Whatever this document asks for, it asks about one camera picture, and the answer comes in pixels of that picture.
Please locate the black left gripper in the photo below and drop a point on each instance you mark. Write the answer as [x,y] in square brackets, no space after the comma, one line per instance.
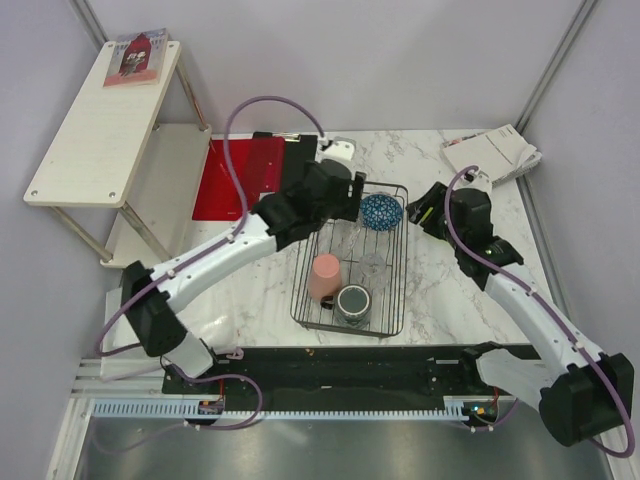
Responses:
[349,207]

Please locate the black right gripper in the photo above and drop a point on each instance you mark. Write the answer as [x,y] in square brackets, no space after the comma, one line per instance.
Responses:
[433,197]

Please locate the lime green plastic plate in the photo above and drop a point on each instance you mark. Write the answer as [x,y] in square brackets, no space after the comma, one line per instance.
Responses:
[426,217]

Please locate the pink plastic cup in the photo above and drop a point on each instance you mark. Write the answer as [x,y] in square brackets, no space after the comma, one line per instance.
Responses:
[325,278]

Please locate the black wire dish rack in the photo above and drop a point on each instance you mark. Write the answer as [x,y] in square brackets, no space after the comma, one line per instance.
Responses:
[349,242]

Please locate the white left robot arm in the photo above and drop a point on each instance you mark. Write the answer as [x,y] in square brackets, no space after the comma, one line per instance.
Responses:
[152,298]

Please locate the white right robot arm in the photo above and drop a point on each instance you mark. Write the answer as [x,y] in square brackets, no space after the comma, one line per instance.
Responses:
[580,391]

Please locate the blue patterned ceramic bowl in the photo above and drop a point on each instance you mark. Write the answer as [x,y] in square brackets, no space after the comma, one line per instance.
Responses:
[380,212]

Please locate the black clipboard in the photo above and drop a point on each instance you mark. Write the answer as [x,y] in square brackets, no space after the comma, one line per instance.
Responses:
[298,151]

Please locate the red transparent plastic folder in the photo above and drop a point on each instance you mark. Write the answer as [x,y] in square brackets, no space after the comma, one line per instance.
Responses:
[217,198]

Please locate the clear glass tumbler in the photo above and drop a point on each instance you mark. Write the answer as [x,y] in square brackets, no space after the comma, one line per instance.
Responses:
[373,269]

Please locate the white spiral notebook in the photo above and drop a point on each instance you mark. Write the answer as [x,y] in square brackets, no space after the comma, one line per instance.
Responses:
[502,154]

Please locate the dark green ceramic mug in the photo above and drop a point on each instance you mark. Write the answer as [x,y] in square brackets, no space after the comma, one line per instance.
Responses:
[351,306]

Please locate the white two-tier shelf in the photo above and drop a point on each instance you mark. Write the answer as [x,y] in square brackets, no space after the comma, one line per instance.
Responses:
[124,182]

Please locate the red illustrated book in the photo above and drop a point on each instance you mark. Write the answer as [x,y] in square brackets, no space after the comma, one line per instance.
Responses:
[137,59]

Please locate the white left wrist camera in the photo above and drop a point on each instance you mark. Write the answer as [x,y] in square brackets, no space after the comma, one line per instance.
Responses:
[336,149]

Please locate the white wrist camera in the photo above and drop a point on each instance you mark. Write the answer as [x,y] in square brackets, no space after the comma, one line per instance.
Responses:
[336,149]
[478,180]

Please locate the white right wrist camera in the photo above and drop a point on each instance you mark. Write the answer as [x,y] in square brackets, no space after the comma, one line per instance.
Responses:
[478,180]

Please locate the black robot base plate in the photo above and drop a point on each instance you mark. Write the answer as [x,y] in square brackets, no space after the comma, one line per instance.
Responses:
[365,377]

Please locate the light blue cable duct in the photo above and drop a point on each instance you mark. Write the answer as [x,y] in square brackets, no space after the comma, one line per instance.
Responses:
[195,409]

